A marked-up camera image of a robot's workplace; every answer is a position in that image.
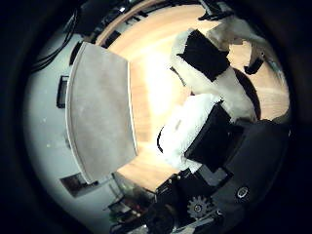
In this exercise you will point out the long wooden side table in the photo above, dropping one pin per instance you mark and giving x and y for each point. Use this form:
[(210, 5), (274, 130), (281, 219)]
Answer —
[(128, 14)]

